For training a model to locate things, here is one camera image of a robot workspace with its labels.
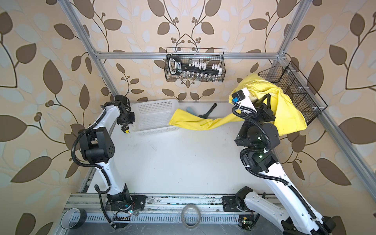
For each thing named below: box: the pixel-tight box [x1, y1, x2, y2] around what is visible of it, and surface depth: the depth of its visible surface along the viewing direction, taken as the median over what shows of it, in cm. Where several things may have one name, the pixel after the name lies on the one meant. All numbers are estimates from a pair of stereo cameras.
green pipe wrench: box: [198, 102, 218, 119], surface depth 116 cm
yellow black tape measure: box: [122, 125, 130, 134], surface depth 104 cm
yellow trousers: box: [168, 73, 307, 137], surface depth 50 cm
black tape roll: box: [60, 207, 88, 230], surface depth 72 cm
